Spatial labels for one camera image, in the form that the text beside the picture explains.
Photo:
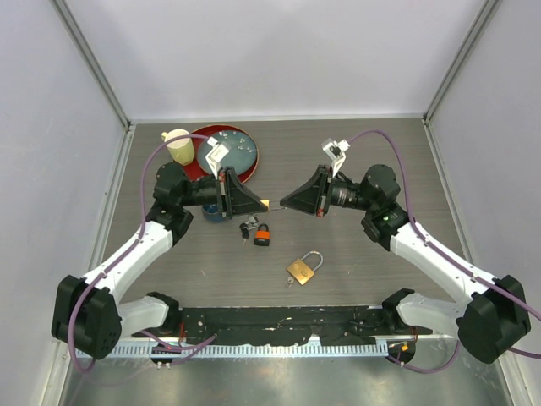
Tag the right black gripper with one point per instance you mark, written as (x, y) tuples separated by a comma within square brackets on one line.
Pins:
[(313, 197)]

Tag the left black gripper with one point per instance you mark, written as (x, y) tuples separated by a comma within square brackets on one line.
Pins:
[(233, 197)]

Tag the keys with grey charm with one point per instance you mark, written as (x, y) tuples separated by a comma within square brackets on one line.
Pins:
[(252, 222)]

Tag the black-headed key bunch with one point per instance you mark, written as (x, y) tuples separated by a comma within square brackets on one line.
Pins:
[(245, 229)]

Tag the orange black padlock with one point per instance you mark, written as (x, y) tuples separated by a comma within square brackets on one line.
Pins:
[(262, 235)]

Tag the small brass padlock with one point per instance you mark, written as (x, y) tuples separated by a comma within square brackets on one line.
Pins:
[(272, 205)]

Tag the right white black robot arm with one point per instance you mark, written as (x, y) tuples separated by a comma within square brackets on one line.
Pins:
[(486, 314)]

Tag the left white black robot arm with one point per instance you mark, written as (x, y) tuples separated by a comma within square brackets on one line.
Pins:
[(89, 314)]

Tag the dark blue mug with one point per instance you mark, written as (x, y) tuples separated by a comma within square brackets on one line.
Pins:
[(212, 213)]

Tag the blue-grey ceramic plate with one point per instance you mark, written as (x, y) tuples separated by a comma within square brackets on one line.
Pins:
[(242, 153)]

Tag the red round tray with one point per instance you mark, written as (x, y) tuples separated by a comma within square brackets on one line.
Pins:
[(199, 167)]

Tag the large brass padlock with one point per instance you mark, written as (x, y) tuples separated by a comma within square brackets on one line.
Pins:
[(299, 269)]

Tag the yellow ceramic mug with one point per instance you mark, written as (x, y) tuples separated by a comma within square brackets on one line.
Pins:
[(182, 149)]

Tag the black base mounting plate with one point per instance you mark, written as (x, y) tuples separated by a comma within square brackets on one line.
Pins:
[(286, 326)]

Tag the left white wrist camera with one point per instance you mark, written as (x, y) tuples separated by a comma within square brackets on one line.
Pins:
[(218, 151)]

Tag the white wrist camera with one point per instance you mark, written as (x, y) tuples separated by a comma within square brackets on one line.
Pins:
[(218, 151), (336, 151)]

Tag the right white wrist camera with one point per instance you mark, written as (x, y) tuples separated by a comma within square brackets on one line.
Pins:
[(336, 151)]

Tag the white slotted cable duct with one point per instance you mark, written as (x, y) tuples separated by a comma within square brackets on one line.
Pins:
[(312, 349)]

